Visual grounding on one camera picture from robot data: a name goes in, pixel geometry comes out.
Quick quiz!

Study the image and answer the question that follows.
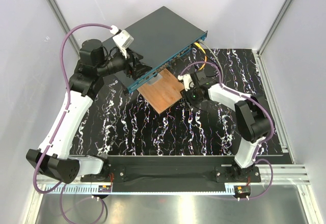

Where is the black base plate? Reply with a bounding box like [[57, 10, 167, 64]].
[[80, 155, 283, 193]]

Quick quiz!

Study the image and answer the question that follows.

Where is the wooden board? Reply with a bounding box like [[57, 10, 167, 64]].
[[137, 69, 184, 114]]

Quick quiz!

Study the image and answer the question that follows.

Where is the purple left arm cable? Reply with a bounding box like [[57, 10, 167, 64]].
[[33, 23, 114, 194]]

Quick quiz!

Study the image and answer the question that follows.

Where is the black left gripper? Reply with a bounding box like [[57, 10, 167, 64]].
[[97, 46, 152, 79]]

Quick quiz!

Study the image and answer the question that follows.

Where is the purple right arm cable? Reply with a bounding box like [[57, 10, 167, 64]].
[[179, 61, 276, 143]]

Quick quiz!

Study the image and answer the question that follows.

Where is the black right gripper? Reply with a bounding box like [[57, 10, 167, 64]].
[[179, 85, 204, 110]]

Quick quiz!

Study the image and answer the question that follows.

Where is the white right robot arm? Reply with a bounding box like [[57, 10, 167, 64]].
[[178, 71, 274, 182]]

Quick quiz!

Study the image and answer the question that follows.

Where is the yellow fibre cable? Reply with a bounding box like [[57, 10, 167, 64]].
[[193, 43, 207, 72]]

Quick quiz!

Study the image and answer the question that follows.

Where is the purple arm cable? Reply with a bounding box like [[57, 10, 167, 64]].
[[179, 61, 276, 143], [33, 23, 114, 194]]

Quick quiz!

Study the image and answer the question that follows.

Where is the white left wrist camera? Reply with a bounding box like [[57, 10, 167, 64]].
[[110, 25, 134, 59]]

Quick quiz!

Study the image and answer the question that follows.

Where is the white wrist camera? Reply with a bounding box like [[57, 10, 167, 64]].
[[177, 74, 196, 91], [110, 25, 134, 59]]

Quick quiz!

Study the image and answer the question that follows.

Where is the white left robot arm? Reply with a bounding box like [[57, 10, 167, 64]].
[[26, 39, 152, 184]]

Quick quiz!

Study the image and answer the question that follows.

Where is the silver metal bracket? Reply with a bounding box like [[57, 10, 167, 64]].
[[147, 73, 162, 86]]

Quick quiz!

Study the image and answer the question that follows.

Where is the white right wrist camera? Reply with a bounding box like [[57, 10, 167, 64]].
[[177, 74, 196, 91]]

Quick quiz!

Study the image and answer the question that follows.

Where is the dark grey network switch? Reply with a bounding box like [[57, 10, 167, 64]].
[[115, 6, 207, 95]]

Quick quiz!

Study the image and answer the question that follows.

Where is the aluminium frame rail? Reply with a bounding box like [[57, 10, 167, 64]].
[[36, 163, 310, 195]]

